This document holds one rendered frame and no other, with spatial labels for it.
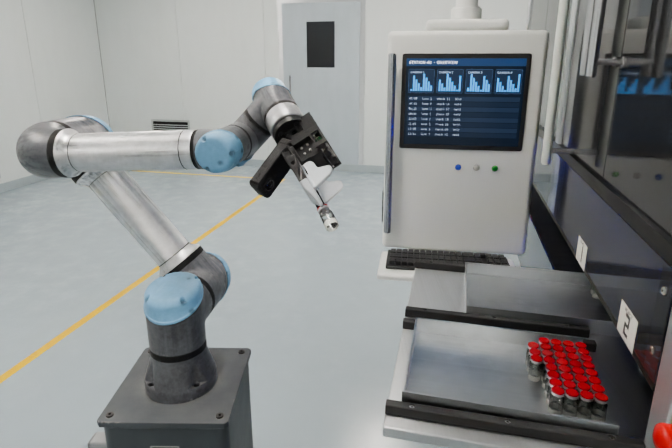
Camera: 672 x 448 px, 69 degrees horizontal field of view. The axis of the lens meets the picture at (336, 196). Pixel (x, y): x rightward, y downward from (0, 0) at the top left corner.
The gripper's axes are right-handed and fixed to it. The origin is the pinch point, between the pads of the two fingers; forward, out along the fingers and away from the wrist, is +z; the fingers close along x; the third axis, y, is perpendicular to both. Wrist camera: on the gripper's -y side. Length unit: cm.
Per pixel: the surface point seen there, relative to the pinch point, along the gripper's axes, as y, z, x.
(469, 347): 9.0, 18.3, 43.5
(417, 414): -4.7, 29.5, 24.8
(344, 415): -50, -19, 147
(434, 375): 0.4, 22.4, 34.4
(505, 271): 29, -3, 69
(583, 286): 44, 10, 75
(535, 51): 76, -52, 54
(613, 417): 23, 42, 39
